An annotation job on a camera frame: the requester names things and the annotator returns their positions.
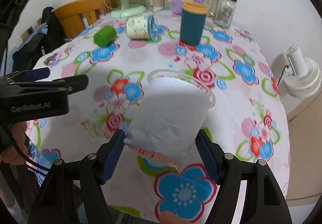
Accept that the white paper-wrapped plastic cup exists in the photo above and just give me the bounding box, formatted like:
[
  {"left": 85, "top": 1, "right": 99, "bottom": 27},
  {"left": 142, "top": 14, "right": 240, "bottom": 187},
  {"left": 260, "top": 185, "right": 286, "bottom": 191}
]
[{"left": 124, "top": 69, "right": 216, "bottom": 168}]

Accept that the small green cup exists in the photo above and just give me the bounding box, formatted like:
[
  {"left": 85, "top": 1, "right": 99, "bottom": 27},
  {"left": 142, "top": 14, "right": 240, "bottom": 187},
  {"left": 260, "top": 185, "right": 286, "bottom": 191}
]
[{"left": 93, "top": 25, "right": 117, "bottom": 47}]

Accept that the cream cartoon paper cup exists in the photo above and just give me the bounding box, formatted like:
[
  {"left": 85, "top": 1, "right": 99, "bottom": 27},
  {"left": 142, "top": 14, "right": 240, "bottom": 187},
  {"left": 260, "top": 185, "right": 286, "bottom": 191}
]
[{"left": 126, "top": 15, "right": 158, "bottom": 41}]

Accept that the teal cup with yellow rim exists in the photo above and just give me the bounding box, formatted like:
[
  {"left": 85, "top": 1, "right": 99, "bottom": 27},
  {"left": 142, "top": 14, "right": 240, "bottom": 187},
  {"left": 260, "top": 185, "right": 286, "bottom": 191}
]
[{"left": 180, "top": 1, "right": 207, "bottom": 46}]

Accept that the left hand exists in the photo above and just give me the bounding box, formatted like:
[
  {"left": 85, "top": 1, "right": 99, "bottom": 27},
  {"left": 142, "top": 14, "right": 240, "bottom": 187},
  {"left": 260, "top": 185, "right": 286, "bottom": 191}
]
[{"left": 1, "top": 121, "right": 28, "bottom": 166}]

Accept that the right hand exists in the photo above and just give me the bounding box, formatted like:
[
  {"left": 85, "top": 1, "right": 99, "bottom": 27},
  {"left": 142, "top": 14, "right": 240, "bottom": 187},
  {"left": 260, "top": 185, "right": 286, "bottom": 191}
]
[{"left": 159, "top": 211, "right": 192, "bottom": 224}]

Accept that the black jacket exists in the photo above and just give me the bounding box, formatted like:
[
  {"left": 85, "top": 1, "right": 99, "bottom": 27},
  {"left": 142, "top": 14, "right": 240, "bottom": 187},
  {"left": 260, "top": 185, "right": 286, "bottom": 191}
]
[{"left": 12, "top": 7, "right": 66, "bottom": 72}]

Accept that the floral tablecloth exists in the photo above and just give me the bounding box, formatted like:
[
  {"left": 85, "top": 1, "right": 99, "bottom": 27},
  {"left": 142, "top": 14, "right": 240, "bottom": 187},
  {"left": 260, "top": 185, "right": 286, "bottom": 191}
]
[{"left": 25, "top": 7, "right": 292, "bottom": 223}]

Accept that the cotton swab container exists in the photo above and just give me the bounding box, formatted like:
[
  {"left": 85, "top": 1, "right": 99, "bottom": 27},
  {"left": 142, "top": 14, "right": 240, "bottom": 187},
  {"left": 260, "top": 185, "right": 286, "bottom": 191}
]
[{"left": 152, "top": 0, "right": 165, "bottom": 10}]

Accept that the white standing fan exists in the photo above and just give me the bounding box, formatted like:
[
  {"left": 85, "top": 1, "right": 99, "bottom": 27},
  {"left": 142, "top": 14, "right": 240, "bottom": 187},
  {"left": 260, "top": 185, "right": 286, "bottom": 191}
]
[{"left": 277, "top": 45, "right": 321, "bottom": 99}]

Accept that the glass jar with lid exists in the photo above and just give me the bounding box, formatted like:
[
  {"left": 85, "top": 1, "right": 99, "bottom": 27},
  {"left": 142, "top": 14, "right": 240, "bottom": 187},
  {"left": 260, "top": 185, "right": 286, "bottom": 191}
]
[{"left": 213, "top": 0, "right": 237, "bottom": 29}]

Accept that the black cable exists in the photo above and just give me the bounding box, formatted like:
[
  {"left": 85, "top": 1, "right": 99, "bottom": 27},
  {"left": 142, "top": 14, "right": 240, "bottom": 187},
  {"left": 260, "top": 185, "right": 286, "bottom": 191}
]
[{"left": 4, "top": 125, "right": 51, "bottom": 173}]

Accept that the wall power socket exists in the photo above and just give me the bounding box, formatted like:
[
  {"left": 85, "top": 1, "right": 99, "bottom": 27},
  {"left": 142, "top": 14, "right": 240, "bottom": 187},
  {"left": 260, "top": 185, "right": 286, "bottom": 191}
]
[{"left": 20, "top": 27, "right": 34, "bottom": 42}]

